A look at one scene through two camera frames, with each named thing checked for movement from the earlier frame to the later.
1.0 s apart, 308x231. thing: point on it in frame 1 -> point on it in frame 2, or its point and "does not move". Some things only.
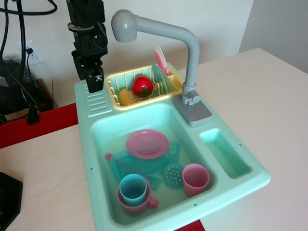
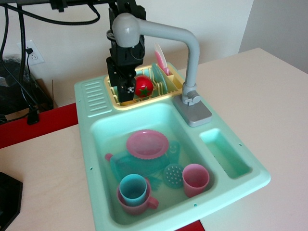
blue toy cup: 133,188 does not move
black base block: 11,193 does not move
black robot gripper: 87,17 -> 123,61
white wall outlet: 35,57 does not move
